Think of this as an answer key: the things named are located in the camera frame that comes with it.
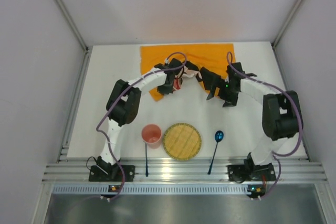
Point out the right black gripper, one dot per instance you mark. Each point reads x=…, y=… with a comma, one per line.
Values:
x=210, y=81

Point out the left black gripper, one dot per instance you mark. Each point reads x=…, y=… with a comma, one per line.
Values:
x=191, y=66

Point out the orange cartoon mouse placemat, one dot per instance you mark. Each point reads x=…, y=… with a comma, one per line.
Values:
x=196, y=55

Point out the pink plastic cup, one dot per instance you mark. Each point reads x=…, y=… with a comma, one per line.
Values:
x=151, y=135

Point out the blue metallic fork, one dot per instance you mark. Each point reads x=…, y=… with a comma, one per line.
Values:
x=146, y=161

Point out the blue metallic spoon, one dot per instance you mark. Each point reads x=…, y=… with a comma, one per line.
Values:
x=219, y=136

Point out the slotted grey cable duct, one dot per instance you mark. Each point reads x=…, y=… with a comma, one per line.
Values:
x=160, y=189

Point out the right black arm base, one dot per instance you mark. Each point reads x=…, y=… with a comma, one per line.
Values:
x=240, y=173

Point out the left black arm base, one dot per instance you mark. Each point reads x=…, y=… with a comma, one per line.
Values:
x=105, y=172

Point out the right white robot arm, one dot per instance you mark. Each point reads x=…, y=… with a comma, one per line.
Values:
x=281, y=114

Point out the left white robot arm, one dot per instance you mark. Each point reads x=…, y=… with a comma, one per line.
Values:
x=123, y=104

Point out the aluminium front rail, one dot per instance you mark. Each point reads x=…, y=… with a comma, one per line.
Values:
x=167, y=170

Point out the round woven bamboo plate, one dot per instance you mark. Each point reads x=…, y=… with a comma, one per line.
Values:
x=182, y=141

